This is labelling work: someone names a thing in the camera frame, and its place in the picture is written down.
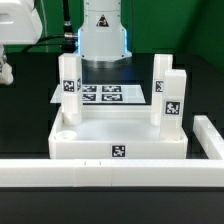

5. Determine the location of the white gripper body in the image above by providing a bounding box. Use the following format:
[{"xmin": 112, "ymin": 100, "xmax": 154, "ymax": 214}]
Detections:
[{"xmin": 0, "ymin": 0, "xmax": 42, "ymax": 45}]

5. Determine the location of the white desk top tray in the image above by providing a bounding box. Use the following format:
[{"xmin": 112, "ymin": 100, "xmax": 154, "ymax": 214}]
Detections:
[{"xmin": 48, "ymin": 110, "xmax": 188, "ymax": 159}]

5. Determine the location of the white tag mat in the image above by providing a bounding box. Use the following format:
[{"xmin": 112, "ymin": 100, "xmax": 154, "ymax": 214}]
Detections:
[{"xmin": 49, "ymin": 83, "xmax": 146, "ymax": 105}]

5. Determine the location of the white front fence bar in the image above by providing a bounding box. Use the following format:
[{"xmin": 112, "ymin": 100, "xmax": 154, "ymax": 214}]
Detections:
[{"xmin": 0, "ymin": 159, "xmax": 224, "ymax": 187}]

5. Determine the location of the white fence bar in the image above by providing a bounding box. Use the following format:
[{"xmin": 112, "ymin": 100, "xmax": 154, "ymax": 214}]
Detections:
[
  {"xmin": 193, "ymin": 115, "xmax": 224, "ymax": 161},
  {"xmin": 0, "ymin": 159, "xmax": 224, "ymax": 187}
]

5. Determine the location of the white right fence bar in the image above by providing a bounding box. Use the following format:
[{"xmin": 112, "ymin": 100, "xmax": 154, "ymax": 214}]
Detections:
[{"xmin": 193, "ymin": 115, "xmax": 224, "ymax": 161}]

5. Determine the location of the white thin cable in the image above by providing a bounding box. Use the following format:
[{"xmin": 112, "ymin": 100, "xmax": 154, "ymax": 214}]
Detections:
[{"xmin": 40, "ymin": 0, "xmax": 50, "ymax": 44}]

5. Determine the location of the black cable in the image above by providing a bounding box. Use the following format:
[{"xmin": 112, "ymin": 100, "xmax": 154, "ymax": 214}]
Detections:
[{"xmin": 20, "ymin": 0, "xmax": 80, "ymax": 54}]

